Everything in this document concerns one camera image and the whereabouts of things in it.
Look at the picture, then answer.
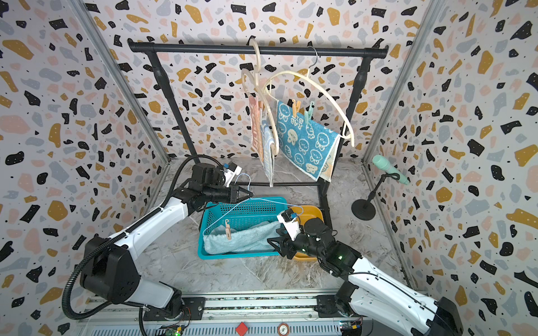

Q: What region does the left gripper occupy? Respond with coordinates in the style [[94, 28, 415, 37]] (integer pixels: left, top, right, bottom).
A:
[[206, 185, 256, 204]]

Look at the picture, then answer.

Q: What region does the light blue wire hanger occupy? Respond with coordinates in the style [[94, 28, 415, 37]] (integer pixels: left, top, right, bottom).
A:
[[200, 193, 299, 237]]

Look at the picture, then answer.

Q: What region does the light blue towel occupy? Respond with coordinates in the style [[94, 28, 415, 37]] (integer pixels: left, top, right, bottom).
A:
[[203, 221, 281, 255]]

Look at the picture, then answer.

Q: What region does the peach clothespin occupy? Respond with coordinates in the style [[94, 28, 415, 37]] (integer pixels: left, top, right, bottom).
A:
[[225, 219, 232, 241]]

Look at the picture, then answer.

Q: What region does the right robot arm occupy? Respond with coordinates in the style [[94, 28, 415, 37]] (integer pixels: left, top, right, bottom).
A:
[[267, 218, 464, 335]]

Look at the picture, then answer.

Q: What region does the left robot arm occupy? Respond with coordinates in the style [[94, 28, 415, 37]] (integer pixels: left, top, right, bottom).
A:
[[62, 159, 253, 320]]

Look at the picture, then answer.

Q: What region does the large wooden hanger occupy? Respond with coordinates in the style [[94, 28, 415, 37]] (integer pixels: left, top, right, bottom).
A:
[[263, 46, 355, 146]]

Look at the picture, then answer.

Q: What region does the teal plastic basket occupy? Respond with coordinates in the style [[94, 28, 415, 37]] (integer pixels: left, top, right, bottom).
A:
[[198, 197, 288, 260]]

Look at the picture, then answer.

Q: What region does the yellow plastic bin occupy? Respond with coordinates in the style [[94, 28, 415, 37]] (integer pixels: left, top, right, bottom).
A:
[[290, 205, 331, 261]]

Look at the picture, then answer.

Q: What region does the round red white sticker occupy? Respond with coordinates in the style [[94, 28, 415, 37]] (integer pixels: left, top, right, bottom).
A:
[[277, 323, 290, 336]]

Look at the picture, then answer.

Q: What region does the orange patterned towel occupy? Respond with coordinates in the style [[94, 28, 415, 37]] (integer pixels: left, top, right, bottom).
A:
[[249, 95, 264, 162]]

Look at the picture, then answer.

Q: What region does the teal jellyfish pattern towel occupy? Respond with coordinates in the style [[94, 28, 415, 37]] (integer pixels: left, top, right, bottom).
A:
[[276, 102, 341, 182]]

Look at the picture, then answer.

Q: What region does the black microphone stand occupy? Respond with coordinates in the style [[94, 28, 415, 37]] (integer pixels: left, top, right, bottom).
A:
[[351, 173, 400, 221]]

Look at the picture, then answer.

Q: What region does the red diamond sticker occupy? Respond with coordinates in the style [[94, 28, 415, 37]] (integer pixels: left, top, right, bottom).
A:
[[235, 322, 249, 336]]

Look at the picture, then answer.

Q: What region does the mint green clothespin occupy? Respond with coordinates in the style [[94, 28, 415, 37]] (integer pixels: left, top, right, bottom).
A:
[[304, 101, 315, 125]]

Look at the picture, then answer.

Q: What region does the orange clothespin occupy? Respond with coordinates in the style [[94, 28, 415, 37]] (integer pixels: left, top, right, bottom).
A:
[[291, 99, 301, 118]]

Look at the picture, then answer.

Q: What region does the mint green microphone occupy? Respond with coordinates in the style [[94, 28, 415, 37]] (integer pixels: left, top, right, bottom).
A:
[[372, 155, 409, 185]]

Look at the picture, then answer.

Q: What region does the black clothes rack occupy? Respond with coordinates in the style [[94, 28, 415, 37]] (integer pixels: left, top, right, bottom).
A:
[[127, 38, 389, 230]]

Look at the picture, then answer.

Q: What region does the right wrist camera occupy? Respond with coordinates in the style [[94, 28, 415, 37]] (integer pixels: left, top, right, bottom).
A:
[[277, 209, 301, 241]]

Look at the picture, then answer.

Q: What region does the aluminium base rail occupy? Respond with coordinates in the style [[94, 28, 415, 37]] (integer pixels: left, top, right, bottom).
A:
[[68, 288, 397, 335]]

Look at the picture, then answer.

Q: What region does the black corrugated cable conduit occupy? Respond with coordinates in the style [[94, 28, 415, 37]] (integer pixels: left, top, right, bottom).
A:
[[61, 154, 223, 321]]

